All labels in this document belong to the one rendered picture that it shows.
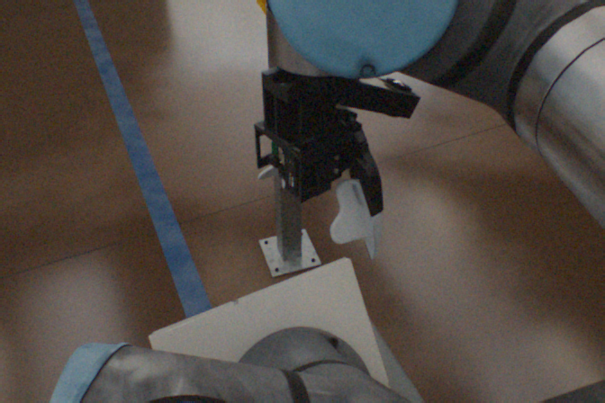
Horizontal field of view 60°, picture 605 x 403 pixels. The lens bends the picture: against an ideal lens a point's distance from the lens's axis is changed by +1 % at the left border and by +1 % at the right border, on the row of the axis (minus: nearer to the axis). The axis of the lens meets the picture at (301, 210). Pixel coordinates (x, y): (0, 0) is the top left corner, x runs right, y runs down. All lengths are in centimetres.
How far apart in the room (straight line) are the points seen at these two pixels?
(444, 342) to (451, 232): 53
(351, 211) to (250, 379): 18
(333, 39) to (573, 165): 13
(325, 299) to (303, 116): 29
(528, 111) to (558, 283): 195
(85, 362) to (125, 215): 198
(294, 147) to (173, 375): 21
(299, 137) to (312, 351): 26
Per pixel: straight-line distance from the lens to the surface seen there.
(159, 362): 43
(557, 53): 29
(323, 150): 47
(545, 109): 28
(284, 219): 190
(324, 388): 47
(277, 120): 46
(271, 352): 62
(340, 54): 28
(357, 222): 52
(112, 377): 41
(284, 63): 43
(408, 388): 85
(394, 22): 27
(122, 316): 203
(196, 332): 64
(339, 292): 68
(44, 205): 256
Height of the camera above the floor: 160
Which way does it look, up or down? 44 degrees down
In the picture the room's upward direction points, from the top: straight up
